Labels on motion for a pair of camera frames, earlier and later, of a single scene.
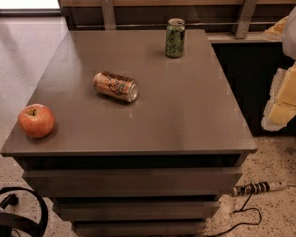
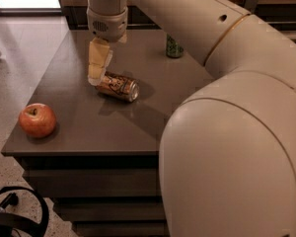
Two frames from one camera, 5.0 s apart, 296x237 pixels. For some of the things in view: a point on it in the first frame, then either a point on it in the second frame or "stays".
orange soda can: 115,86 stays
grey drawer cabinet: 156,166 stays
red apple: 37,120 stays
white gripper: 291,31 → 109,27
